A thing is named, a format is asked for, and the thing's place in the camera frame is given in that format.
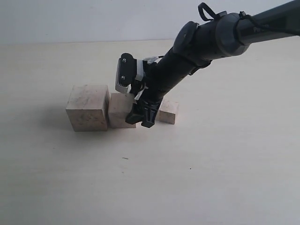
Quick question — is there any smallest wooden cube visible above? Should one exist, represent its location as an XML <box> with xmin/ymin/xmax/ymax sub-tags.
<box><xmin>158</xmin><ymin>99</ymin><xmax>179</xmax><ymax>125</ymax></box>

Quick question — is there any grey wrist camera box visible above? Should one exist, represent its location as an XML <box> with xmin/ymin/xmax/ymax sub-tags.
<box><xmin>115</xmin><ymin>53</ymin><xmax>144</xmax><ymax>96</ymax></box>

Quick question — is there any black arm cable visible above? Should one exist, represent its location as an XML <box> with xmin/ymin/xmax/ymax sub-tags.
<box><xmin>197</xmin><ymin>2</ymin><xmax>300</xmax><ymax>38</ymax></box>

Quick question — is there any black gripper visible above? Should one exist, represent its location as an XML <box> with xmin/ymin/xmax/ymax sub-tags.
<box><xmin>125</xmin><ymin>48</ymin><xmax>211</xmax><ymax>128</ymax></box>

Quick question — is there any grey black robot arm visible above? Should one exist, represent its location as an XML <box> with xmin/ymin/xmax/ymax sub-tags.
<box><xmin>115</xmin><ymin>0</ymin><xmax>300</xmax><ymax>128</ymax></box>

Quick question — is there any second largest wooden cube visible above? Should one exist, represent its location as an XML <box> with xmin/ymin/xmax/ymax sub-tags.
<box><xmin>108</xmin><ymin>93</ymin><xmax>136</xmax><ymax>128</ymax></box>

